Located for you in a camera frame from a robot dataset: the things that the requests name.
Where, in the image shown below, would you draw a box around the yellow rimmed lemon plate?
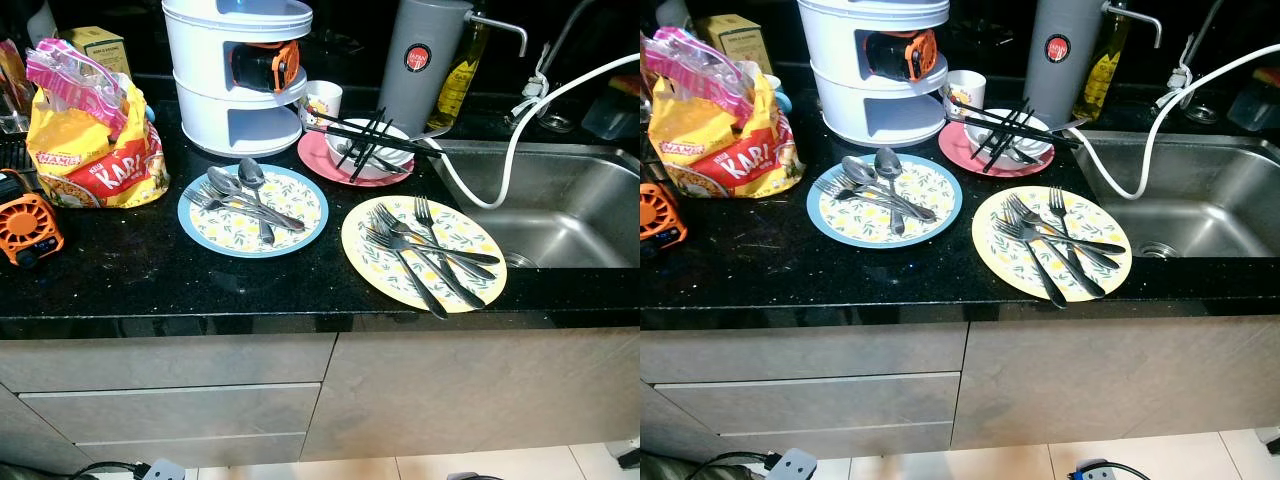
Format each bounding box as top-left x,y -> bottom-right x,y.
341,195 -> 508,314
972,186 -> 1133,303

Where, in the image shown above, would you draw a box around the black chopstick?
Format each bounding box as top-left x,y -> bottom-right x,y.
303,124 -> 443,159
335,112 -> 377,169
972,105 -> 1016,161
950,98 -> 1083,144
347,106 -> 389,184
945,112 -> 1083,149
312,110 -> 443,153
985,98 -> 1033,174

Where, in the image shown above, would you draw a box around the chrome filter spout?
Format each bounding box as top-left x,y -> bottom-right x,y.
465,10 -> 529,58
1105,3 -> 1164,49

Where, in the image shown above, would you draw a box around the ochre cardboard box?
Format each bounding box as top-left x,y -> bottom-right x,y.
697,14 -> 773,76
62,26 -> 132,79

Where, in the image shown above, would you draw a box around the olive green plastic bag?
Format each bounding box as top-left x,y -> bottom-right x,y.
0,462 -> 71,480
640,452 -> 701,480

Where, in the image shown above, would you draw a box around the stainless steel sink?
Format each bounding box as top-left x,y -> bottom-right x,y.
425,140 -> 641,269
1068,130 -> 1280,259

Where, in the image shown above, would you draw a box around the grey drawer front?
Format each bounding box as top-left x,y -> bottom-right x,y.
18,383 -> 322,444
75,432 -> 307,468
655,373 -> 959,434
0,333 -> 337,393
640,322 -> 968,384
715,422 -> 953,458

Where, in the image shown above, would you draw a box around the pink plate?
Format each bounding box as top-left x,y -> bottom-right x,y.
297,128 -> 416,188
938,120 -> 1056,179

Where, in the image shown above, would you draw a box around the white printed paper cup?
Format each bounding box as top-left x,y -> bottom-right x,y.
942,70 -> 987,121
300,80 -> 344,131

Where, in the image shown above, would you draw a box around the grey cabinet door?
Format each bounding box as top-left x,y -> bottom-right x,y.
950,317 -> 1280,449
300,327 -> 641,461

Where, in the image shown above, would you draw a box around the grey faucet pipe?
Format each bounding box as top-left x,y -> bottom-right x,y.
540,0 -> 598,76
1185,0 -> 1226,66

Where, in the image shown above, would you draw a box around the white flexible hose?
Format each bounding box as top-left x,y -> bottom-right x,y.
1060,42 -> 1280,201
420,52 -> 641,209

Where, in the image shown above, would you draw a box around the orange black handheld device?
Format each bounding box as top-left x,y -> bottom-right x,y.
0,170 -> 65,268
640,180 -> 689,263

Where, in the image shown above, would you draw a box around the clear drinking glass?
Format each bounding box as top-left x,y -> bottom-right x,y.
535,95 -> 576,133
1185,90 -> 1221,126

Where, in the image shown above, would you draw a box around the clear plastic container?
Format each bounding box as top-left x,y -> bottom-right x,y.
1228,85 -> 1280,133
580,95 -> 641,141

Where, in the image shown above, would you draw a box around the white bowl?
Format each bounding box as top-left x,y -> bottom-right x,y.
325,118 -> 414,181
965,108 -> 1054,169

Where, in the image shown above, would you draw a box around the olive oil bottle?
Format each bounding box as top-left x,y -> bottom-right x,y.
427,10 -> 491,131
1073,10 -> 1131,123

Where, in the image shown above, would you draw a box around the red yellow snack packet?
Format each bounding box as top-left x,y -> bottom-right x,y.
0,38 -> 29,111

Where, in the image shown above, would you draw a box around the blue rimmed lemon plate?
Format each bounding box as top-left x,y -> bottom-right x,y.
806,153 -> 963,248
178,163 -> 330,259

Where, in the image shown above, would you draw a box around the steel spoon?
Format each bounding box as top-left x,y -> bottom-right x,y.
873,147 -> 906,238
238,158 -> 276,246
206,166 -> 306,233
840,155 -> 938,223

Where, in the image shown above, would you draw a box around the pink clear plastic bag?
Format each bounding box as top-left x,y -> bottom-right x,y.
25,38 -> 131,136
643,27 -> 756,121

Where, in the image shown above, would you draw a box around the white tiered storage organizer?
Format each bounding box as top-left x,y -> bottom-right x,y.
162,0 -> 314,159
797,0 -> 951,149

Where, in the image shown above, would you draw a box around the grey water filter cylinder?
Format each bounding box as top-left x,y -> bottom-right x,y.
1022,0 -> 1113,131
377,0 -> 473,138

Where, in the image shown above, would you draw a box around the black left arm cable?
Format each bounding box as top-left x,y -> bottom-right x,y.
685,452 -> 781,480
70,460 -> 151,480

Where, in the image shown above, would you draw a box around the yellow red Kari snack bag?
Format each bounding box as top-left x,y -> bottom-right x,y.
650,75 -> 804,198
27,80 -> 169,209

